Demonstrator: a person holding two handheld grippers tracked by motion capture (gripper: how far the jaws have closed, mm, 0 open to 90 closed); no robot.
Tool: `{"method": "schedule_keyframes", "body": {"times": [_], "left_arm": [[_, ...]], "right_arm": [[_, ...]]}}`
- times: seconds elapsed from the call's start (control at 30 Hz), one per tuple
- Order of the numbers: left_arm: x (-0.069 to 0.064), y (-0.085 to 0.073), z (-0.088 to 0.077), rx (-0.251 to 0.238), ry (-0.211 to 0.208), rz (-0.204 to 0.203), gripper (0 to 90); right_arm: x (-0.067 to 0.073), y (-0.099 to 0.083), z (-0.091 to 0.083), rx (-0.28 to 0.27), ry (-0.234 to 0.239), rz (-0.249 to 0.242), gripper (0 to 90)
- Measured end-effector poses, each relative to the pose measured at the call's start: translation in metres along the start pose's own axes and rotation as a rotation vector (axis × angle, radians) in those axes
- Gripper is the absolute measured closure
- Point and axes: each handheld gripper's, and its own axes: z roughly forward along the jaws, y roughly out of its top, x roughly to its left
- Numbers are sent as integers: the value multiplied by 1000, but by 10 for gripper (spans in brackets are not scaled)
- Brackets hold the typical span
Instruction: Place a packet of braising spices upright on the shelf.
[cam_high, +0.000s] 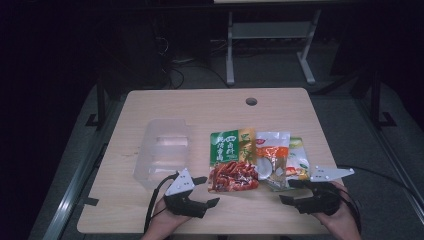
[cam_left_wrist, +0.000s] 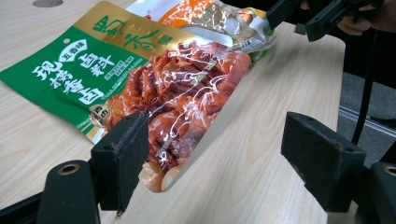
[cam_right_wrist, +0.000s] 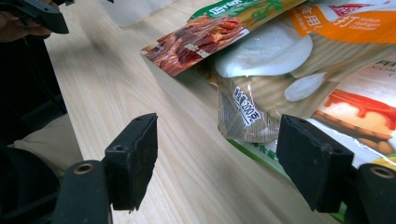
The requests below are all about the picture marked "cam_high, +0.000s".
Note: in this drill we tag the white and green food packet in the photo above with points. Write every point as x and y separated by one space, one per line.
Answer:
298 160

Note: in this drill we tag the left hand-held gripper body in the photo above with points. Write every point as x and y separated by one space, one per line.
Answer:
181 200

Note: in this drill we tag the black metal stand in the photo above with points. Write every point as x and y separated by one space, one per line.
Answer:
101 103
376 100

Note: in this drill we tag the grey metal desk frame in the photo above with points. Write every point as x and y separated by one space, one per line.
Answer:
230 50

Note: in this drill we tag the person's left hand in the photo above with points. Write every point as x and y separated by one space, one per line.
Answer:
163 221

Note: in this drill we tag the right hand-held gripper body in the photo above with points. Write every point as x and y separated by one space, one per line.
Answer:
321 200

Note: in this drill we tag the aluminium rail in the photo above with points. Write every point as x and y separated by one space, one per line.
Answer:
393 156
71 196

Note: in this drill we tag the clear plastic container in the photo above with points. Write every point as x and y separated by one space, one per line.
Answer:
166 150

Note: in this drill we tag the black table bracket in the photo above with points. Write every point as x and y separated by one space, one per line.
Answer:
90 201

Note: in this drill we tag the person's right hand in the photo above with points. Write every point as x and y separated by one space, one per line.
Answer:
340 225

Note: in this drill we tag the white and orange food packet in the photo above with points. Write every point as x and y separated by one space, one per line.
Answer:
271 150

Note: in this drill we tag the green and red food packet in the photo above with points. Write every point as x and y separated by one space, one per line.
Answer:
230 166

